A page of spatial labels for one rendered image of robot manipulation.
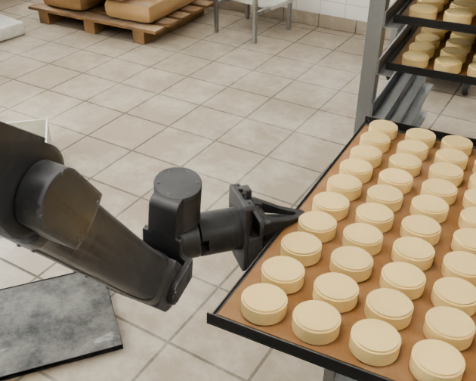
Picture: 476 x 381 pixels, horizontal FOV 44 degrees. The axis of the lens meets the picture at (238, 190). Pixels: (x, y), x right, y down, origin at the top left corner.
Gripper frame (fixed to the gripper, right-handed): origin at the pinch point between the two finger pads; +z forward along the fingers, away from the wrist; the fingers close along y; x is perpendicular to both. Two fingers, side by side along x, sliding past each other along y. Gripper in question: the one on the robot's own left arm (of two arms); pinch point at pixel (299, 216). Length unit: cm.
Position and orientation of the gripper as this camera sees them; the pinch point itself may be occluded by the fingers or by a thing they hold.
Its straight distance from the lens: 81.2
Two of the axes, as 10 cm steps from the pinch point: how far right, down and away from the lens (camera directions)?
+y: -0.2, 8.5, 5.2
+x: 3.2, 5.0, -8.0
